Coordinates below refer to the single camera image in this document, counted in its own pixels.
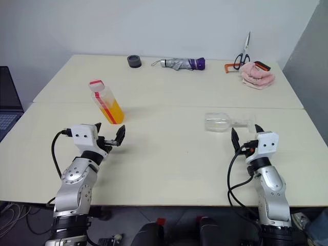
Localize orange juice bottle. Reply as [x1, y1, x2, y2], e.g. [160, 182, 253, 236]
[89, 79, 126, 125]

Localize black and orange brush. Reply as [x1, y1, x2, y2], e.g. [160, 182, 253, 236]
[253, 60, 272, 71]

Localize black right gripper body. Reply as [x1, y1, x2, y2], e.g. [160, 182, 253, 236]
[240, 139, 258, 159]

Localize blue jeans leg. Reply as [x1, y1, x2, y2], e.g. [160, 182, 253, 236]
[306, 207, 328, 246]

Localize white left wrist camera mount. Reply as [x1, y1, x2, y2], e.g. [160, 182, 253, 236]
[71, 124, 109, 162]

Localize dark rounded shape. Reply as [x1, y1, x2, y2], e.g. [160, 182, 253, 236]
[132, 222, 165, 246]

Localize white cables under table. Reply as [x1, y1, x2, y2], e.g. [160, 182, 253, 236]
[0, 201, 35, 225]

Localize dark laptop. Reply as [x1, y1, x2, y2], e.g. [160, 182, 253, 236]
[0, 66, 25, 142]

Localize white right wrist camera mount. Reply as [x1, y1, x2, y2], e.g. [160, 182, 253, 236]
[244, 131, 279, 165]

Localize folded pink towel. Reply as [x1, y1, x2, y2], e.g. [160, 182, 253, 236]
[239, 63, 277, 90]

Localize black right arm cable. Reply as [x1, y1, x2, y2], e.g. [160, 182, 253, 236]
[227, 143, 263, 246]

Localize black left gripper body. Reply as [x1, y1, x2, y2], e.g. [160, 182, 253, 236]
[96, 136, 119, 154]

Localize pink and white bottle cap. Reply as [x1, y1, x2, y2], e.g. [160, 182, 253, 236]
[89, 79, 106, 92]

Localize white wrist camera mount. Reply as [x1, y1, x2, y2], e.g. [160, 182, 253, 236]
[244, 131, 279, 165]
[71, 124, 109, 162]

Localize grey shoe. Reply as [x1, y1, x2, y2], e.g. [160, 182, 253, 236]
[291, 212, 311, 232]

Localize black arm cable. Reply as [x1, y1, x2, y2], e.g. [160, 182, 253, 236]
[46, 129, 74, 207]
[227, 143, 263, 246]

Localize black handled scissors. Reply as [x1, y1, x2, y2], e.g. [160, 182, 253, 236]
[233, 31, 251, 70]

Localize orange metal frame tool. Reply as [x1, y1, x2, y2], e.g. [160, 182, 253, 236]
[224, 62, 241, 74]

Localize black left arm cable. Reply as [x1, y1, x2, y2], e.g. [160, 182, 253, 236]
[46, 129, 74, 207]

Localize folded silver purple umbrella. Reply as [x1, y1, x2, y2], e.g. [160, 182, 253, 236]
[151, 57, 207, 71]

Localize clear plastic wine glass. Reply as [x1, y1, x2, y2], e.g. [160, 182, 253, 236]
[204, 111, 257, 134]

